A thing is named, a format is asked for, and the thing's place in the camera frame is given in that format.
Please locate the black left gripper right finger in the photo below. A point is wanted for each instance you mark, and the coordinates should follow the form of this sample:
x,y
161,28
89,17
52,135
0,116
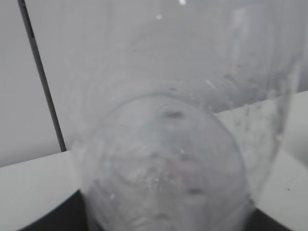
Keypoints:
x,y
260,221

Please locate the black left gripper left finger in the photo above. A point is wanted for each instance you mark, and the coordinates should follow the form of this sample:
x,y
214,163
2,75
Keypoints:
x,y
68,216

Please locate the clear water bottle red label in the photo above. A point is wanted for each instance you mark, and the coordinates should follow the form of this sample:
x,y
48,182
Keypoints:
x,y
184,110

